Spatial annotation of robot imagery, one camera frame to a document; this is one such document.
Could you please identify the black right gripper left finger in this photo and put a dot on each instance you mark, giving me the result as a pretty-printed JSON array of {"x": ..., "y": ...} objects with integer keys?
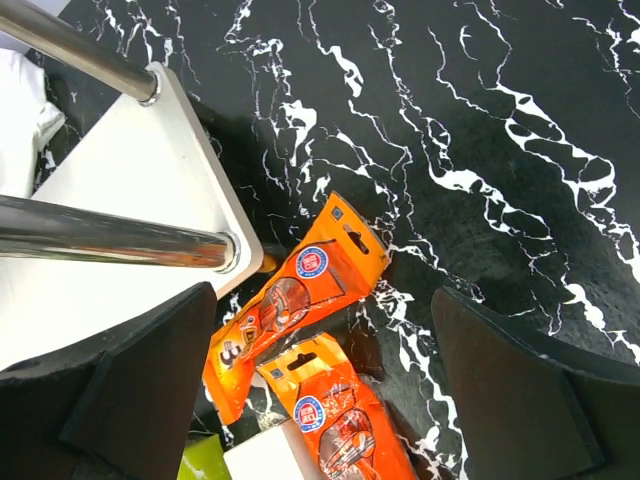
[{"x": 116, "y": 405}]

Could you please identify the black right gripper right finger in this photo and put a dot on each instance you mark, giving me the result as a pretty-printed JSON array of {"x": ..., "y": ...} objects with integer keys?
[{"x": 531, "y": 406}]

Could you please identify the white Harry's box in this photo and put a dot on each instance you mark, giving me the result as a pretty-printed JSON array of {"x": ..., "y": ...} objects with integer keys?
[{"x": 276, "y": 453}]

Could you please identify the orange razor pack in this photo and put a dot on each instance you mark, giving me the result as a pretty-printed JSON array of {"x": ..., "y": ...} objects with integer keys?
[
  {"x": 343, "y": 423},
  {"x": 338, "y": 262}
]

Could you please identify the white two-tier shelf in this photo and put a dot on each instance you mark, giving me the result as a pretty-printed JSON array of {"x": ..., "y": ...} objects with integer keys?
[{"x": 140, "y": 210}]

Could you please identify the green black Gillette box right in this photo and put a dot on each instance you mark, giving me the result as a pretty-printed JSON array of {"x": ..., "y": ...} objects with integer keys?
[{"x": 202, "y": 459}]

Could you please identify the white cloth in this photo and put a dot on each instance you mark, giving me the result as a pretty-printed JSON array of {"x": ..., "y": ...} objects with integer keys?
[{"x": 28, "y": 122}]

